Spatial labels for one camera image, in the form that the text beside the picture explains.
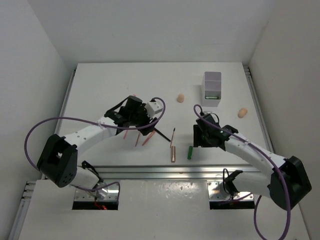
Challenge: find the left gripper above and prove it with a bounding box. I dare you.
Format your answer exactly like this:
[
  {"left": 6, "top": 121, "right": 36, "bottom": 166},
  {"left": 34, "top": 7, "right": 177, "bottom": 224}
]
[{"left": 129, "top": 102, "right": 158, "bottom": 135}]

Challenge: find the green tube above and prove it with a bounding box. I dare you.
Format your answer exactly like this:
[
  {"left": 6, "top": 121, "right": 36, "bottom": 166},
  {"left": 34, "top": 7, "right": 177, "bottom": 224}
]
[
  {"left": 187, "top": 146, "right": 194, "bottom": 160},
  {"left": 204, "top": 96, "right": 221, "bottom": 100}
]

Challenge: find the rose gold lipstick tube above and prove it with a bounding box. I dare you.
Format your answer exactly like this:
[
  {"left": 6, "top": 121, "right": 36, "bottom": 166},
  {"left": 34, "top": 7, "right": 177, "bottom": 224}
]
[{"left": 170, "top": 145, "right": 176, "bottom": 163}]

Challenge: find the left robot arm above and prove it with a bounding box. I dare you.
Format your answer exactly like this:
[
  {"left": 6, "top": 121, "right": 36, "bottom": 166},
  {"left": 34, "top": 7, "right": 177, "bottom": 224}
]
[{"left": 36, "top": 95, "right": 166, "bottom": 192}]

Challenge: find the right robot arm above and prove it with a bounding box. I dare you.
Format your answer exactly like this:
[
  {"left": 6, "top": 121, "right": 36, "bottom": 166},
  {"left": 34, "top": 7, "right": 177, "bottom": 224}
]
[{"left": 193, "top": 113, "right": 312, "bottom": 210}]

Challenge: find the beige makeup sponge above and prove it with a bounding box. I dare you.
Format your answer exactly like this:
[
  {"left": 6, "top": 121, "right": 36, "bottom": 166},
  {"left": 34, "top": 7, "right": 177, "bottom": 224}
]
[
  {"left": 237, "top": 107, "right": 248, "bottom": 118},
  {"left": 176, "top": 93, "right": 185, "bottom": 103}
]

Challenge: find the rose gold flat brush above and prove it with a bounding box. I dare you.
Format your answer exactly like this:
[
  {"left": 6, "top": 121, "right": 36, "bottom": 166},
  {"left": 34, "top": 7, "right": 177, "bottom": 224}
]
[{"left": 142, "top": 131, "right": 156, "bottom": 146}]

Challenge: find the rose spoolie brush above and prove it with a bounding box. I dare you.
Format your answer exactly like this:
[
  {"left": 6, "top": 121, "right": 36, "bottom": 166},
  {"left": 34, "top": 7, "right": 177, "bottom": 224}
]
[{"left": 170, "top": 127, "right": 176, "bottom": 148}]

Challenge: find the black powder brush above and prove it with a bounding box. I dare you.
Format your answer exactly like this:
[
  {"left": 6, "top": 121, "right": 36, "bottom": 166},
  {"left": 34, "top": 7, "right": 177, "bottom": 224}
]
[{"left": 154, "top": 128, "right": 171, "bottom": 143}]

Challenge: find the clear acrylic organizer box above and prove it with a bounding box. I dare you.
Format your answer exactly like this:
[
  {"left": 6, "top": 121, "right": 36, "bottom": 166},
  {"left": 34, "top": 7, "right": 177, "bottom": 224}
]
[{"left": 201, "top": 71, "right": 222, "bottom": 107}]

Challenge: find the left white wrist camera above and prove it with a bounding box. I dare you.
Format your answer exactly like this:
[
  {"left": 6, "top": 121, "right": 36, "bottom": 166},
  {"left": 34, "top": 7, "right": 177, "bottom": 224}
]
[{"left": 144, "top": 101, "right": 163, "bottom": 118}]

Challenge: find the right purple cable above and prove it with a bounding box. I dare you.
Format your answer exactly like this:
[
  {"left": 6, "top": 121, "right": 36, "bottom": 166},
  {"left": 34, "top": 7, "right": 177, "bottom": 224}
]
[{"left": 193, "top": 104, "right": 292, "bottom": 240}]

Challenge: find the aluminium front rail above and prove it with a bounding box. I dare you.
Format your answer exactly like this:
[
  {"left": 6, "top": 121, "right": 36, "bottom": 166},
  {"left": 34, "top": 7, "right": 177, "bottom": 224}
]
[{"left": 95, "top": 165, "right": 258, "bottom": 180}]

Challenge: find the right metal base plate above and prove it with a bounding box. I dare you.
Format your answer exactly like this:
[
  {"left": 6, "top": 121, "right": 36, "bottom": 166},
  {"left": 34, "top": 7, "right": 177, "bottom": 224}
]
[{"left": 206, "top": 179, "right": 254, "bottom": 202}]

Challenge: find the metal base plate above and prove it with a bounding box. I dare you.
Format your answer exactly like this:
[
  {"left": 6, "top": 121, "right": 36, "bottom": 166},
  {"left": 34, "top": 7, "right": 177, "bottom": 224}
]
[
  {"left": 74, "top": 181, "right": 120, "bottom": 203},
  {"left": 206, "top": 179, "right": 254, "bottom": 202}
]

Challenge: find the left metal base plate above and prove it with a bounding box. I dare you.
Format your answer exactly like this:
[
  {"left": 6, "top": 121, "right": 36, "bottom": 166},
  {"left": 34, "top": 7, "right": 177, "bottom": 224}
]
[{"left": 74, "top": 181, "right": 120, "bottom": 203}]

